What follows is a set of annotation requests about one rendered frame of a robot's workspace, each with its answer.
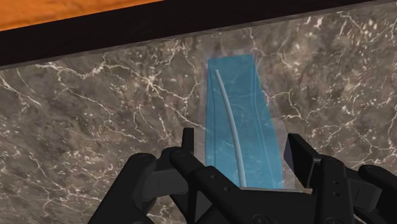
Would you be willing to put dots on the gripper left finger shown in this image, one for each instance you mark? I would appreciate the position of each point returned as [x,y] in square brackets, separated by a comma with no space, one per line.
[145,186]

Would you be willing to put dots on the blue translucent bottle with tube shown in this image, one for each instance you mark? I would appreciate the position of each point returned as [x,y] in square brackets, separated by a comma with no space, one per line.
[248,124]

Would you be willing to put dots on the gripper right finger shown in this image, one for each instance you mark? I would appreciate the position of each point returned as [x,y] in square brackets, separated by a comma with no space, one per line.
[333,186]

